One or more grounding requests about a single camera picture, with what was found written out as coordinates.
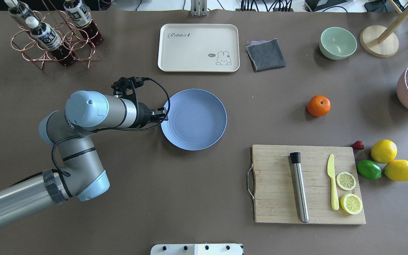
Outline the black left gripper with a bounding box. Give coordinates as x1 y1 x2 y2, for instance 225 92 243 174
135 103 168 129

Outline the blue round plate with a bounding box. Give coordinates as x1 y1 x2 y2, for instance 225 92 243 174
161 89 228 151

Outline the orange mandarin fruit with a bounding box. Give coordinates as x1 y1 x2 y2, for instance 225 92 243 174
307 95 331 117

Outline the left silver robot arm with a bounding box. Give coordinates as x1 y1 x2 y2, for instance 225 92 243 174
0 90 169 228

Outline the yellow lemon far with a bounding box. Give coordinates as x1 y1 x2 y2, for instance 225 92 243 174
371 140 398 164

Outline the yellow lemon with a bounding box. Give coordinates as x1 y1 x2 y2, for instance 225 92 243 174
384 160 408 181
371 140 398 164

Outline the cream rabbit tray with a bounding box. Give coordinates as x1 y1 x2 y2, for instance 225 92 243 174
157 24 240 72

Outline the wooden cup tree stand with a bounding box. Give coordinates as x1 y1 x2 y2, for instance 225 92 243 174
359 6 408 58

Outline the yellow lemon near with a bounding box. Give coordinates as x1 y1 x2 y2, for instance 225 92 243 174
384 160 408 181

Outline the red strawberry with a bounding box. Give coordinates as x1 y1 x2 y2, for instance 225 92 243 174
351 140 364 150

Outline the green lime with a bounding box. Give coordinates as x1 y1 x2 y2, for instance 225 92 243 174
356 160 382 180

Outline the green bowl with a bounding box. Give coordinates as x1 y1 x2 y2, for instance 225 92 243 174
319 27 357 60

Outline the lemon slice flat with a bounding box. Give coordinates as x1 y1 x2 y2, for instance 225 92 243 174
336 171 356 191

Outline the grey folded cloth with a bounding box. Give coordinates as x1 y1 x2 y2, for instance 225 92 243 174
245 38 286 72

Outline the lemon half slice thick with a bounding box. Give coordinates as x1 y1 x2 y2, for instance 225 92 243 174
340 193 363 215

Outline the tea bottle middle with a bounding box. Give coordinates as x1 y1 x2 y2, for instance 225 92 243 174
63 0 103 45

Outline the tea bottle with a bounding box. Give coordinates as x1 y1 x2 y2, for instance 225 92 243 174
25 17 75 66
63 0 103 45
4 0 39 26

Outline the yellow plastic knife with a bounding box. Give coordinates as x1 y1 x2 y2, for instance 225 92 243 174
327 154 340 210

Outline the steel muddler cylinder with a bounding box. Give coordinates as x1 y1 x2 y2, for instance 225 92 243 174
290 152 310 224

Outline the tea bottle front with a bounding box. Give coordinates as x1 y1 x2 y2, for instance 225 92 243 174
25 17 75 66

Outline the wooden cutting board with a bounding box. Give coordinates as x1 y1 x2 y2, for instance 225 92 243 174
251 144 366 225

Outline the tea bottle back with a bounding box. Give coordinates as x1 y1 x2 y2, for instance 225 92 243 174
4 0 39 26

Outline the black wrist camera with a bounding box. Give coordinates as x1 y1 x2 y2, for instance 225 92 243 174
111 77 148 103

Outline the aluminium frame post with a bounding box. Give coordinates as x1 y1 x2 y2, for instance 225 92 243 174
191 0 208 17

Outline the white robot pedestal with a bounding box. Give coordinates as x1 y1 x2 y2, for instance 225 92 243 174
150 243 244 255

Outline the copper wire bottle rack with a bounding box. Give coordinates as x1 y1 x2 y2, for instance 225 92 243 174
5 0 103 69

